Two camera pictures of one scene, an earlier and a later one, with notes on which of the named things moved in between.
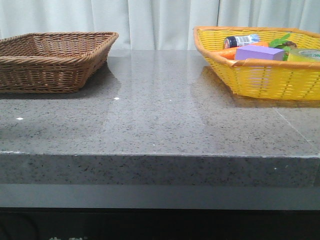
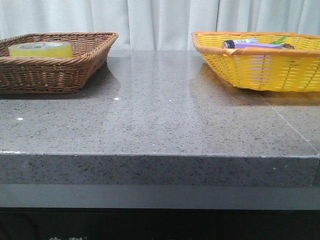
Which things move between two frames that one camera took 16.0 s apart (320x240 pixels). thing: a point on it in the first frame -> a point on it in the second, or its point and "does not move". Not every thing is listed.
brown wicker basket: [52, 62] does not move
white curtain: [154, 25] does not move
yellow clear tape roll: [306, 55] -> [60, 49]
